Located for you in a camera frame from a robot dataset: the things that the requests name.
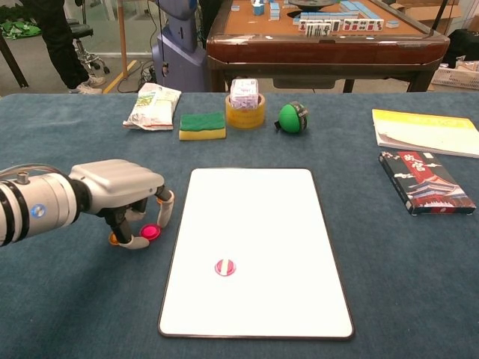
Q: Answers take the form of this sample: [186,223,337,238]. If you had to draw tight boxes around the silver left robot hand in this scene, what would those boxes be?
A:
[68,159,176,251]

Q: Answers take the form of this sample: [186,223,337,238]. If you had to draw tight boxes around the magenta token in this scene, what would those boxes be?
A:
[214,258,237,277]
[139,223,163,240]

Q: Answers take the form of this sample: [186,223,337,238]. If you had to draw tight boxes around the blue felt table cloth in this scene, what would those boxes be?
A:
[0,90,479,359]

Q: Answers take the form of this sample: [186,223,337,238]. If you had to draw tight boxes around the white snack bag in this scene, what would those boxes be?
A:
[122,82,183,132]

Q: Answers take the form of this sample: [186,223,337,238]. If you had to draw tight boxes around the green yellow sponge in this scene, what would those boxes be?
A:
[178,111,228,141]

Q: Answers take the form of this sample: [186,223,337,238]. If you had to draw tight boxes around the blue grey machine base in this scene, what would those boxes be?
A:
[151,0,209,93]

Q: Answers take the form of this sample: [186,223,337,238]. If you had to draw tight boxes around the tan tape roll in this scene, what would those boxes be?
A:
[225,93,267,130]

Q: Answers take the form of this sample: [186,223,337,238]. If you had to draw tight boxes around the black stool chrome base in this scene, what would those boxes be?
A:
[69,18,112,76]

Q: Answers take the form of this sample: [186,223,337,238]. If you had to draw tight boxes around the white purple tissue pack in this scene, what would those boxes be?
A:
[229,78,260,110]

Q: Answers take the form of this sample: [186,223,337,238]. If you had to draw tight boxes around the black slanted pole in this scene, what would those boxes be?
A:
[0,35,29,89]

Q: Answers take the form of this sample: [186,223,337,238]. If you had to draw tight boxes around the person in black clothes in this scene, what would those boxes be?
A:
[18,0,108,95]

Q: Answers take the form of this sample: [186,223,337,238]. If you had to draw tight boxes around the white rectangular board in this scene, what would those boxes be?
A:
[157,167,356,341]

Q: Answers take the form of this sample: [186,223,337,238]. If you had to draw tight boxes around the green cloth pile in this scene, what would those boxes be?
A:
[0,20,42,38]

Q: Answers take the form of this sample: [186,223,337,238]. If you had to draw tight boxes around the green black ball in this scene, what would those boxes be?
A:
[274,100,311,135]

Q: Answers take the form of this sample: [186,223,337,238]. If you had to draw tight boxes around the brown mahjong table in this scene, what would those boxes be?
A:
[205,0,451,93]

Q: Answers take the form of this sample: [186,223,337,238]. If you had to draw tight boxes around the standing white mahjong tiles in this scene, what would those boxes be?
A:
[305,22,333,37]

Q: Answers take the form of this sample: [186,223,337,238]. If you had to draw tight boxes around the black bowl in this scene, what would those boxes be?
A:
[287,0,338,10]

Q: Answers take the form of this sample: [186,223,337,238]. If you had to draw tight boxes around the long mahjong tile row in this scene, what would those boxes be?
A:
[298,18,385,32]

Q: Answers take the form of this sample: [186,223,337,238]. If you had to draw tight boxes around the yellow white notebook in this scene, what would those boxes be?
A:
[371,108,479,159]

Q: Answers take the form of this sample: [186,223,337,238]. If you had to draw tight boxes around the white plastic basket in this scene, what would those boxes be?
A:
[430,66,479,91]

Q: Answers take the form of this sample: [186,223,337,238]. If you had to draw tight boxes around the black tripod stand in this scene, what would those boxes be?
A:
[436,0,450,37]

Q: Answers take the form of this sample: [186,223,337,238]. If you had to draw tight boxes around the black cable bundle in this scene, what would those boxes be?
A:
[118,59,158,93]

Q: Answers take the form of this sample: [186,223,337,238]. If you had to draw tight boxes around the hanging black cable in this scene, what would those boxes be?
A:
[156,0,170,79]

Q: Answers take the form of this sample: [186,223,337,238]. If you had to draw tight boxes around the wooden post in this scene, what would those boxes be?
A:
[117,0,129,78]

